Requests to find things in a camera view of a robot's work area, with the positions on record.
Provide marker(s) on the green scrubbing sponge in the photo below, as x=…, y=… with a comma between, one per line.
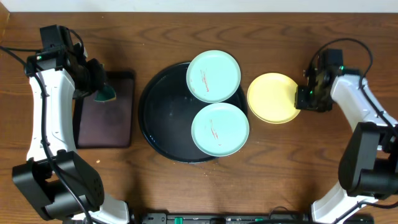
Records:
x=107, y=93

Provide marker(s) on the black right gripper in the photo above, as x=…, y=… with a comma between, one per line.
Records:
x=300, y=103

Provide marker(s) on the black rectangular tray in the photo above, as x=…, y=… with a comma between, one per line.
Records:
x=106, y=124

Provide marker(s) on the mint green plate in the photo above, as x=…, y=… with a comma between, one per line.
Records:
x=213, y=76
x=220, y=129

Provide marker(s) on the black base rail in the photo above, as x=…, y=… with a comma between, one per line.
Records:
x=275, y=218

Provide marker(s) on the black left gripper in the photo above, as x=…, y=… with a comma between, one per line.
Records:
x=94, y=66

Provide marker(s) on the yellow plate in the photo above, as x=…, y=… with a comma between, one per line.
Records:
x=271, y=97

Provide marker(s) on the black round tray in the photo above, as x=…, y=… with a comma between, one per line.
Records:
x=166, y=112

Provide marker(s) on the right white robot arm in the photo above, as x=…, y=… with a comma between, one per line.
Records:
x=367, y=171

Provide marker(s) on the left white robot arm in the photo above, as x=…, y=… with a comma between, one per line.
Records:
x=55, y=180

